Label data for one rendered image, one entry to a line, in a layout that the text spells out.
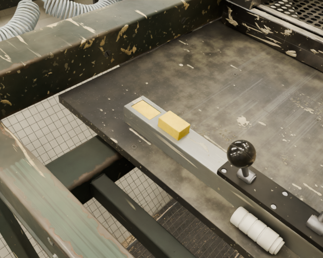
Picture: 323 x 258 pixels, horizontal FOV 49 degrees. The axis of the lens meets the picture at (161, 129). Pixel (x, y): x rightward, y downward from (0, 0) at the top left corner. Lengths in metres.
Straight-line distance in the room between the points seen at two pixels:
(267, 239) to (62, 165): 0.37
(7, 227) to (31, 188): 0.59
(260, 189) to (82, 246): 0.27
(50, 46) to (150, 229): 0.39
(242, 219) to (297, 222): 0.08
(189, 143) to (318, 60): 0.47
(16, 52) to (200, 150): 0.39
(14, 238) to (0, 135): 0.55
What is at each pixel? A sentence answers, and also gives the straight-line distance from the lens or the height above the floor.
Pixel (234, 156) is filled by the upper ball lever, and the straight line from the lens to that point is 0.46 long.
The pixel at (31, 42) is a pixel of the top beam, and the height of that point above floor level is 1.84.
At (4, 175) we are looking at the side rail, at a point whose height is 1.64.
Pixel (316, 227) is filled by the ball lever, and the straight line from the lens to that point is 0.55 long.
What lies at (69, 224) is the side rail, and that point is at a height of 1.53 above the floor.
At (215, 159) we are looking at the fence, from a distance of 0.59.
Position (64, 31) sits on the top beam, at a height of 1.84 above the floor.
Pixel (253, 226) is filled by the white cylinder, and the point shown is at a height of 1.39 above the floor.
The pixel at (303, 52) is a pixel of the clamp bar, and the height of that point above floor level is 1.53.
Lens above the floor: 1.62
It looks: 5 degrees down
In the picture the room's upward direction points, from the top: 30 degrees counter-clockwise
